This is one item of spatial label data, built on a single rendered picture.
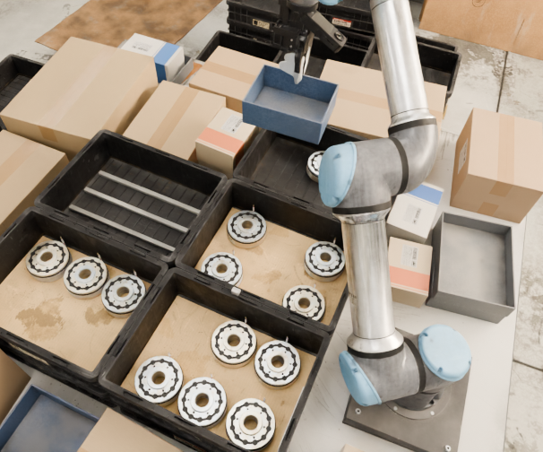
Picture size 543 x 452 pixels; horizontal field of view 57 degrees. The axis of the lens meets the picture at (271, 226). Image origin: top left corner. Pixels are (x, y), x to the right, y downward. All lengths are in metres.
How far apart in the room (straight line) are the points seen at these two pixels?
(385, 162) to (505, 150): 0.79
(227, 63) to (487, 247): 1.02
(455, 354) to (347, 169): 0.45
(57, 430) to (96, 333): 0.24
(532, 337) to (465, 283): 0.98
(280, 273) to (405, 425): 0.46
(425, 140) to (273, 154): 0.63
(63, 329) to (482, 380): 1.04
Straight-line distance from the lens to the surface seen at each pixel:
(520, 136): 1.77
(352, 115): 1.58
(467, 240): 1.56
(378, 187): 0.96
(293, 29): 1.24
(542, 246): 2.71
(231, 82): 1.71
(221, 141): 1.43
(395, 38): 1.07
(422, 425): 1.30
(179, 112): 1.61
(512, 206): 1.69
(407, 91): 1.04
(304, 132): 1.23
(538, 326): 2.46
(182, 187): 1.45
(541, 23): 3.74
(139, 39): 2.03
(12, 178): 1.55
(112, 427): 1.14
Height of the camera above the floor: 1.94
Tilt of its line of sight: 55 degrees down
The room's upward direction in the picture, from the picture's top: 5 degrees clockwise
